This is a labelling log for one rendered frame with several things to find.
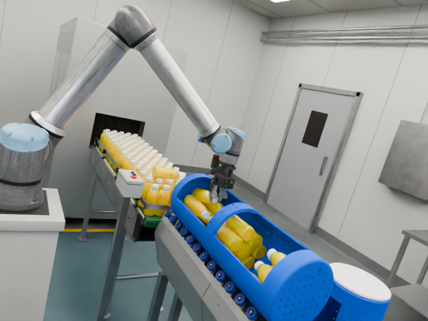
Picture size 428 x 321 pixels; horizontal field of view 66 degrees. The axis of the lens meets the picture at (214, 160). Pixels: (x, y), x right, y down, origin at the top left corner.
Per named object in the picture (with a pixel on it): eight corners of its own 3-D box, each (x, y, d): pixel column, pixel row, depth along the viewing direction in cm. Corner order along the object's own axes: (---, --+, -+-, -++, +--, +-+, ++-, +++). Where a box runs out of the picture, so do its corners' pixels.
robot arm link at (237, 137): (224, 124, 158) (242, 129, 161) (217, 149, 160) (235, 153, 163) (230, 127, 149) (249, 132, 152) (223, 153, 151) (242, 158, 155)
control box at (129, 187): (123, 197, 180) (127, 179, 178) (114, 184, 197) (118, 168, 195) (141, 198, 185) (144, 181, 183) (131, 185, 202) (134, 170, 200)
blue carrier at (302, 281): (262, 343, 107) (281, 266, 100) (166, 221, 179) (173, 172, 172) (323, 323, 121) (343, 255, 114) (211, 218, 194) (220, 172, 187)
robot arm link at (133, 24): (134, -8, 110) (239, 144, 136) (132, -1, 121) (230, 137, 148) (106, 13, 110) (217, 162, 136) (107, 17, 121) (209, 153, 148)
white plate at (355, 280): (358, 263, 166) (357, 265, 166) (315, 261, 155) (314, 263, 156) (405, 299, 141) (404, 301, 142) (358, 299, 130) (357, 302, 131)
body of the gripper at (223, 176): (219, 189, 154) (226, 165, 152) (211, 183, 161) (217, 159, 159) (232, 190, 158) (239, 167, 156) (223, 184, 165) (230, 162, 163)
